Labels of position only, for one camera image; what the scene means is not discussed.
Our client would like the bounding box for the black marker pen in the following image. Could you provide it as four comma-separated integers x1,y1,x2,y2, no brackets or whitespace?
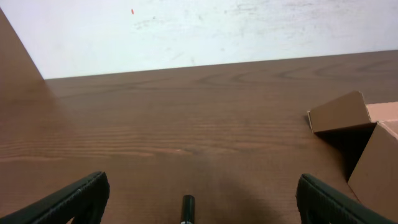
180,195,195,224

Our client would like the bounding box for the open cardboard box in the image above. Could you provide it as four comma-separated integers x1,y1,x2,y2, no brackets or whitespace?
307,91,397,222

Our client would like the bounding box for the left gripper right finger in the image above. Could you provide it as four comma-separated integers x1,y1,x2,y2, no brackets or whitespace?
296,174,395,224

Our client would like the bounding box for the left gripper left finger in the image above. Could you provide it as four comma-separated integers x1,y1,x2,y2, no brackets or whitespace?
1,171,110,224

